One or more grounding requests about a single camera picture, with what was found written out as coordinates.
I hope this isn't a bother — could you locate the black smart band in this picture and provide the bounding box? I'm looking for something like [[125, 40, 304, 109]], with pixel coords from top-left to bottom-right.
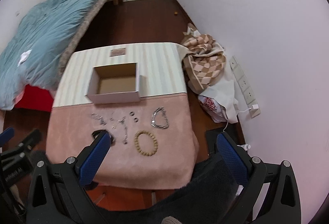
[[92, 129, 115, 145]]

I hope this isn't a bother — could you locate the thin silver charm bracelet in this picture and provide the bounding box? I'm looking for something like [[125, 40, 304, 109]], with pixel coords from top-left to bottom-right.
[[90, 112, 107, 126]]

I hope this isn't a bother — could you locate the wooden bead bracelet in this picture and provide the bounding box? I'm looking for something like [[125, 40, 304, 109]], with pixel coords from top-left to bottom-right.
[[133, 130, 159, 157]]

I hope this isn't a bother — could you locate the silver pendant necklace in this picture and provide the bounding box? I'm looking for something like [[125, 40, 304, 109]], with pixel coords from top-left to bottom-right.
[[109, 110, 130, 145]]

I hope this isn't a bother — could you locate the thick silver chain bracelet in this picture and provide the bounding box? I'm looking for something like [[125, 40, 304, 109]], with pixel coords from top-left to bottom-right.
[[150, 106, 170, 130]]

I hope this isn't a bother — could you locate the small white bottle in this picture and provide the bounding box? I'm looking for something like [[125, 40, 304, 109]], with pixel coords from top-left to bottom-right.
[[238, 144, 251, 151]]

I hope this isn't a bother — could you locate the teal duvet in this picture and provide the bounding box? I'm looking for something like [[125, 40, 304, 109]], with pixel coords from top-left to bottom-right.
[[0, 0, 118, 111]]

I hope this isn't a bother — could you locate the white crumpled tissue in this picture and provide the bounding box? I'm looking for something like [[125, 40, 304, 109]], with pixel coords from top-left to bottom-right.
[[18, 49, 32, 65]]

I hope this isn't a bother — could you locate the black box on floor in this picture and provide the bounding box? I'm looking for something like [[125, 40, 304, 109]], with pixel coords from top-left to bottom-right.
[[205, 129, 222, 157]]

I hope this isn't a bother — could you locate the red white plastic bag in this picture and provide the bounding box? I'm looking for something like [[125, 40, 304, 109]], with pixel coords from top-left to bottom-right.
[[198, 95, 227, 123]]

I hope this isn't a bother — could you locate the white cardboard box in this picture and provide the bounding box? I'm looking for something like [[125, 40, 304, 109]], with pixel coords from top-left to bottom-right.
[[86, 62, 140, 105]]

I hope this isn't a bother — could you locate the bed with patterned mattress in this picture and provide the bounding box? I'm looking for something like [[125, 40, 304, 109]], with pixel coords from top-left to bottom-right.
[[10, 0, 122, 111]]

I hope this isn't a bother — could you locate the brown checkered cloth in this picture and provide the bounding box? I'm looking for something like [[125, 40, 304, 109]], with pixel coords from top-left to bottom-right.
[[177, 23, 240, 124]]

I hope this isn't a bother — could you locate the white charger cable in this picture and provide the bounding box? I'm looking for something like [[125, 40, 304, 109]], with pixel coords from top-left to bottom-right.
[[222, 107, 253, 134]]

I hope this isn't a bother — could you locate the white wall socket strip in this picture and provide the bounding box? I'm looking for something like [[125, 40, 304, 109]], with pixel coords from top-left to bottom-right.
[[229, 56, 260, 118]]

